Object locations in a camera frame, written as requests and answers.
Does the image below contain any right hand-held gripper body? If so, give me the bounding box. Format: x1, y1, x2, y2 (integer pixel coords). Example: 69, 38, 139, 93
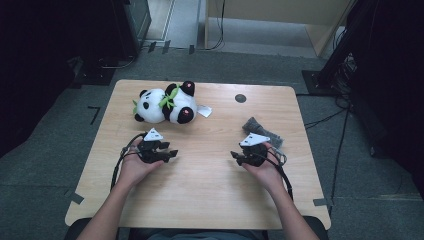
239, 132, 271, 168

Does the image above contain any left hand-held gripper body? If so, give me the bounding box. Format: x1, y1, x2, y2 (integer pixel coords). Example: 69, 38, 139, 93
136, 127, 165, 164

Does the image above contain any grey fuzzy cloth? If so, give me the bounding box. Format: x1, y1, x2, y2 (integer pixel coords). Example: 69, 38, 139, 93
241, 116, 285, 149

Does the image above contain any black and white panda plush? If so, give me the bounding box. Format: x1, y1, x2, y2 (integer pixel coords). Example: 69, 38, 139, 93
132, 80, 213, 125

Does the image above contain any person's right hand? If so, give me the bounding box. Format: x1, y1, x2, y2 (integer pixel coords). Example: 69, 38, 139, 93
241, 142, 284, 193

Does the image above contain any person's left hand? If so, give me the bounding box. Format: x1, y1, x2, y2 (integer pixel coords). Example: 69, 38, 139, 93
117, 148, 164, 189

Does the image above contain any black angled floor tape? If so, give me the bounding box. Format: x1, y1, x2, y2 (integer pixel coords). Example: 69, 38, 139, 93
87, 105, 101, 126

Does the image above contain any person's grey clothing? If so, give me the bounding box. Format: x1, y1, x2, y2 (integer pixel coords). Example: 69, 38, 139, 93
146, 229, 268, 240

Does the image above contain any grey tape piece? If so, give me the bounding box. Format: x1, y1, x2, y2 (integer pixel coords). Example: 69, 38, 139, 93
64, 189, 85, 205
313, 197, 334, 207

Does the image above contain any black flat stand base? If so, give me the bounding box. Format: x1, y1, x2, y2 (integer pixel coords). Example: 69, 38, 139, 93
73, 56, 116, 86

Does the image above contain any black cabinet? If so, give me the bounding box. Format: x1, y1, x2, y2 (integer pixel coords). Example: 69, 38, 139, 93
109, 0, 153, 59

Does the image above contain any black metal stand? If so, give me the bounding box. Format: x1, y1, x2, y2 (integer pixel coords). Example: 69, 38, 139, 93
301, 0, 368, 98

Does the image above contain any light wooden cabinet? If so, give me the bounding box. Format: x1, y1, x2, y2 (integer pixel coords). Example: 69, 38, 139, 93
203, 0, 354, 58

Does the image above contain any grey strap loop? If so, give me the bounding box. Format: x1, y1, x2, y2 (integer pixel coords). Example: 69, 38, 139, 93
271, 146, 288, 166

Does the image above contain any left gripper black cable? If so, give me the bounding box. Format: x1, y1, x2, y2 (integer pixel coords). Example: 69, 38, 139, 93
110, 132, 148, 191

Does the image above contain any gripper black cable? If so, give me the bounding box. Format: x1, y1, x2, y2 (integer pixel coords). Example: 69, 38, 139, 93
110, 132, 148, 191
266, 148, 294, 201

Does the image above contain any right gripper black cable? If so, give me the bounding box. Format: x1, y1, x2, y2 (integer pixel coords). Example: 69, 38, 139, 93
266, 148, 294, 201

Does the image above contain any long black floor cable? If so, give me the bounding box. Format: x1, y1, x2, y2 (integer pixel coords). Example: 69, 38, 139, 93
329, 106, 351, 201

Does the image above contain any tangle of black cables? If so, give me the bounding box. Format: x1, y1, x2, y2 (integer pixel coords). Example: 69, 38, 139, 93
333, 53, 358, 109

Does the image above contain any black hanging cable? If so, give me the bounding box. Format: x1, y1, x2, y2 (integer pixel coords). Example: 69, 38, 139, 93
206, 0, 226, 51

